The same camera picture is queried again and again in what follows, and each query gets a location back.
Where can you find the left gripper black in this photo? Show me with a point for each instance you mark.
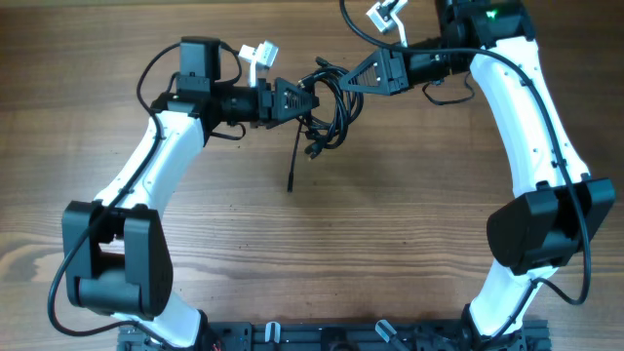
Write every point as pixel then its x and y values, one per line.
pixel 271 102

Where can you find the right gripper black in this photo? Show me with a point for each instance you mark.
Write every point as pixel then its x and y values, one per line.
pixel 394 77

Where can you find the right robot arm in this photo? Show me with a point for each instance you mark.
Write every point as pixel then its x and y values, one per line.
pixel 557 206

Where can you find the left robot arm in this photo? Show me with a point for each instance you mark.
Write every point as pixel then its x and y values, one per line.
pixel 116 259

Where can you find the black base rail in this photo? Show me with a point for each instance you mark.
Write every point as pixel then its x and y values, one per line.
pixel 426 335

